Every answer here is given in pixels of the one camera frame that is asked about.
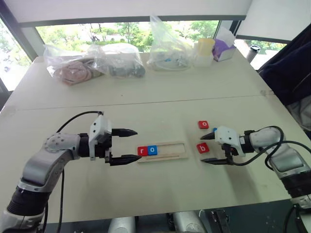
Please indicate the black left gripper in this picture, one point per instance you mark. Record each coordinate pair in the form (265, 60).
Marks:
(103, 149)

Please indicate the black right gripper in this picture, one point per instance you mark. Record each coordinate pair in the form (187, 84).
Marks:
(228, 151)

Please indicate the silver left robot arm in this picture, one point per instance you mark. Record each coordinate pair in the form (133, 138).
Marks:
(43, 165)

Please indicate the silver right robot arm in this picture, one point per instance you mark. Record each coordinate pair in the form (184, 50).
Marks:
(289, 160)

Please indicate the red letter b block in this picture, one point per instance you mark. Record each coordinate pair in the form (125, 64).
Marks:
(202, 148)

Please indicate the red letter r block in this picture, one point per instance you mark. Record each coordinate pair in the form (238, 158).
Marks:
(142, 151)

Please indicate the red letter o block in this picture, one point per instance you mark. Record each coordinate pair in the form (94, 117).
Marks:
(203, 125)

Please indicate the blue letter o block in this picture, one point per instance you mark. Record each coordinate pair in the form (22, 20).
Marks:
(153, 150)

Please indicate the long wooden letter tray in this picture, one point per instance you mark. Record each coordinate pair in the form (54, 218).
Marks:
(170, 151)

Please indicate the silver rounded robot part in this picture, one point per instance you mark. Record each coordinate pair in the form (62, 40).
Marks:
(188, 223)
(121, 225)

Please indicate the plastic bag with grey items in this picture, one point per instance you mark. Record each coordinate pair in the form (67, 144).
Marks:
(124, 65)

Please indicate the white plastic box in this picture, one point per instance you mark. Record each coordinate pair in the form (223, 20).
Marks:
(201, 60)

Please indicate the plastic bag with pink items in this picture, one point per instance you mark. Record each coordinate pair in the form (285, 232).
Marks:
(73, 69)

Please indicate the purple tissue box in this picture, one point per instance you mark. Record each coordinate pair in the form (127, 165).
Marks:
(224, 52)

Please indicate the tall clear plastic bag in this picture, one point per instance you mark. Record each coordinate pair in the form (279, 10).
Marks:
(167, 55)

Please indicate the black tumbler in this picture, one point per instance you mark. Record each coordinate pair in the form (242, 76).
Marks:
(253, 54)

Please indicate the yellow plastic cup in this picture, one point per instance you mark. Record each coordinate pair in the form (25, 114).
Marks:
(206, 44)

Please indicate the dark blue jacket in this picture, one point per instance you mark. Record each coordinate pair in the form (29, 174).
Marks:
(286, 72)

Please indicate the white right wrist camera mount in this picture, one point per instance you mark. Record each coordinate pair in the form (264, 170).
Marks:
(227, 136)

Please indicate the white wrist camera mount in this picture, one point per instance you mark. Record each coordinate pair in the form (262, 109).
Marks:
(97, 128)
(227, 136)

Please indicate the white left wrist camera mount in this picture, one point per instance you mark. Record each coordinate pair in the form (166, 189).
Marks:
(97, 128)

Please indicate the black metal bracket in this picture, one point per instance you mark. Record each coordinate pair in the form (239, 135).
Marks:
(219, 219)

